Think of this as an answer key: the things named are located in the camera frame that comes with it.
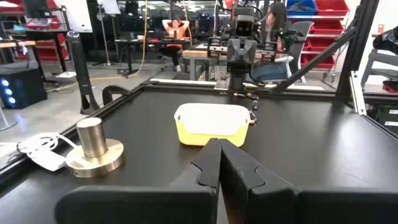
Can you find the yellow plastic bin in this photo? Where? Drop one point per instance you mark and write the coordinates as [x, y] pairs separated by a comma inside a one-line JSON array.
[[186, 133]]

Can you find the wooden workbench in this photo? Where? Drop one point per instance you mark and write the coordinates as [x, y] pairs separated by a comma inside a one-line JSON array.
[[12, 44]]

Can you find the red storage bin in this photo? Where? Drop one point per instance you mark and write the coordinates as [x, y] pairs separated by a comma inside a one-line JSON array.
[[326, 64], [331, 7], [326, 27], [323, 43]]

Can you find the black labelled boxes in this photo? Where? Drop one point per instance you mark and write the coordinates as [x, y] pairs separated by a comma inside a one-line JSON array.
[[388, 118]]

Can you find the dark cylindrical battery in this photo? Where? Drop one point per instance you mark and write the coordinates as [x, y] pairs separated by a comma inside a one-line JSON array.
[[255, 105], [252, 117], [252, 96]]

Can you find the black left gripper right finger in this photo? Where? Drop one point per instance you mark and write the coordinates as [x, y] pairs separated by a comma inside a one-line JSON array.
[[311, 208]]

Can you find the silver aluminium frame rail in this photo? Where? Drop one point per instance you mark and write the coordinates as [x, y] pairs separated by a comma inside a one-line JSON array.
[[357, 93]]

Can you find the black bag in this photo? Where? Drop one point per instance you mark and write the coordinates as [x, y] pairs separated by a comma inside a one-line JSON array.
[[388, 40]]

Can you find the grey metal stand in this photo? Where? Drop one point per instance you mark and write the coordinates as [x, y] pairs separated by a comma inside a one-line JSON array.
[[377, 59]]

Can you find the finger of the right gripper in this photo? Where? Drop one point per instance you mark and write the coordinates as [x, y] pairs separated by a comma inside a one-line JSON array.
[[234, 51], [249, 51]]

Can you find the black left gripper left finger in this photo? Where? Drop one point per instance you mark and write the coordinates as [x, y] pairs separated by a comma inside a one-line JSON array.
[[140, 205]]

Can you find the black office desk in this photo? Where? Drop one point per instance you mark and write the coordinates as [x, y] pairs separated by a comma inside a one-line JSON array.
[[133, 42]]

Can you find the black table clamp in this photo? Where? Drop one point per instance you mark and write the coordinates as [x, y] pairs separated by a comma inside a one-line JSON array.
[[107, 93]]

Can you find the black speaker with blue lights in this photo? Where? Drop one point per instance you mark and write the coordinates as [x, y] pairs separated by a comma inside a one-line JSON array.
[[28, 87]]

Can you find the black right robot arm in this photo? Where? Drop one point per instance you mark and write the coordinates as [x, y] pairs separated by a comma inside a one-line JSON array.
[[237, 81]]

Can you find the grey office chair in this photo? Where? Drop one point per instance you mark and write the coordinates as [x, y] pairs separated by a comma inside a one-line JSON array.
[[300, 31]]

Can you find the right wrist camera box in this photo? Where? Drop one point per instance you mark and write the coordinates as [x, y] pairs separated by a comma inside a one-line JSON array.
[[244, 28]]

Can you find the blue storage bin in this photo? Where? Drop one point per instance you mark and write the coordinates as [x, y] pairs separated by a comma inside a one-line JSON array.
[[300, 7]]

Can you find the studio light stand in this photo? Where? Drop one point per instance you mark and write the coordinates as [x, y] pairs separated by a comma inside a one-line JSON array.
[[109, 6]]

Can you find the person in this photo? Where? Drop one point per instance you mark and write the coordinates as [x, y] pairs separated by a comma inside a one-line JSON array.
[[267, 72], [174, 31]]

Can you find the white board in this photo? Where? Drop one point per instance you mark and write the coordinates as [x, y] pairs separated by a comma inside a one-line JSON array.
[[77, 18]]

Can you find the steel cylinder on brass base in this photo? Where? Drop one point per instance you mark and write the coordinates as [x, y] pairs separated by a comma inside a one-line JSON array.
[[91, 137]]

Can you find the red storage rack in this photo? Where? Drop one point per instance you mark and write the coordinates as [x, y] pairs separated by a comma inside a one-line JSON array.
[[49, 51]]

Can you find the black upright frame post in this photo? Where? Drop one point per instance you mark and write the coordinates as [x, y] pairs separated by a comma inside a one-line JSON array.
[[357, 46]]

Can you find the wooden work table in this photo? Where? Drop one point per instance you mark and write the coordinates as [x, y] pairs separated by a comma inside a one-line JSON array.
[[196, 54]]

